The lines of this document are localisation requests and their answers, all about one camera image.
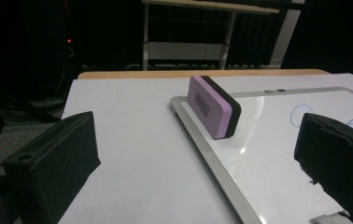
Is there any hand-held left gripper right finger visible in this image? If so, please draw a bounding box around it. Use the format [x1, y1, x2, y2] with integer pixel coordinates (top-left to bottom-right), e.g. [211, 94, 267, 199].
[293, 112, 353, 224]

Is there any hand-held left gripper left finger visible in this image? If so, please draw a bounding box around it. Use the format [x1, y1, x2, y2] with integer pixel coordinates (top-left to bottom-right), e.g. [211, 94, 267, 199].
[2, 111, 102, 224]

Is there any purple and black whiteboard eraser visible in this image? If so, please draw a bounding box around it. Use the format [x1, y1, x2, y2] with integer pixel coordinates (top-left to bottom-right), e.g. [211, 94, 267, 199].
[187, 75, 243, 141]

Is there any black tripod stand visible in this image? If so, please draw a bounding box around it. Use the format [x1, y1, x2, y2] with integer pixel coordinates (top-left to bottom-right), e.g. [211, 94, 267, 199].
[0, 80, 64, 124]

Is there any silver-framed whiteboard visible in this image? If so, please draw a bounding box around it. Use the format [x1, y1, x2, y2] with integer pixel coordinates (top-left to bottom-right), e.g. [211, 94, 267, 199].
[169, 86, 353, 224]

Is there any white table cover sheet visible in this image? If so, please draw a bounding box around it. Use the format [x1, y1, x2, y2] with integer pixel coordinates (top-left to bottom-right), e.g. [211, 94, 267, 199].
[57, 73, 353, 224]

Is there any black device with red light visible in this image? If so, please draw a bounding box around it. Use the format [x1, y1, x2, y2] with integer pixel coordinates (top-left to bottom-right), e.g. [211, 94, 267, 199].
[61, 31, 79, 60]

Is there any power strip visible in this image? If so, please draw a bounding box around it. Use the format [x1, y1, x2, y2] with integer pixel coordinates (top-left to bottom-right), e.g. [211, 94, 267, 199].
[124, 63, 272, 70]

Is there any white metal stand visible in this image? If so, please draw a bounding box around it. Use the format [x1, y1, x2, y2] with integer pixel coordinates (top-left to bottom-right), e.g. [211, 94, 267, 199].
[141, 0, 281, 71]

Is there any white post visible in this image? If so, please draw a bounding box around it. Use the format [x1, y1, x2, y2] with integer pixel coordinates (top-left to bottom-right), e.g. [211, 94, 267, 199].
[269, 0, 306, 68]

